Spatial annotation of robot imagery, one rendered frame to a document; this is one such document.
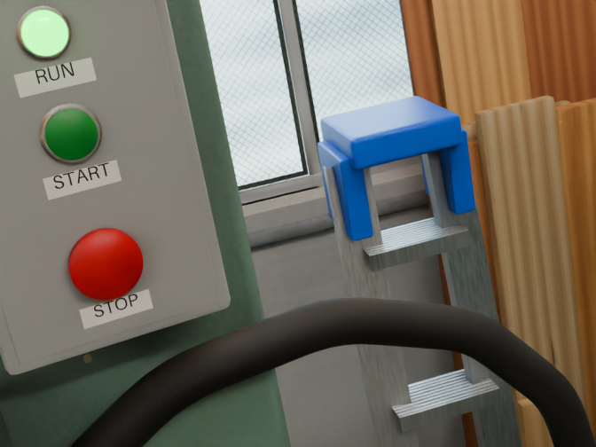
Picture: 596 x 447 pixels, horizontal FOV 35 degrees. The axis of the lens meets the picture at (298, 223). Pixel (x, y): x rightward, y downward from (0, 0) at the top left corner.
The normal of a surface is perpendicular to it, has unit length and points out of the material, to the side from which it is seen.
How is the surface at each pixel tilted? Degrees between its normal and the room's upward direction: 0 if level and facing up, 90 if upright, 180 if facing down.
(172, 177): 90
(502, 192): 87
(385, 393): 82
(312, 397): 90
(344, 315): 53
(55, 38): 92
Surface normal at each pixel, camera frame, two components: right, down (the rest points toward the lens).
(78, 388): 0.36, 0.26
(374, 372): 0.12, 0.18
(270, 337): 0.19, -0.36
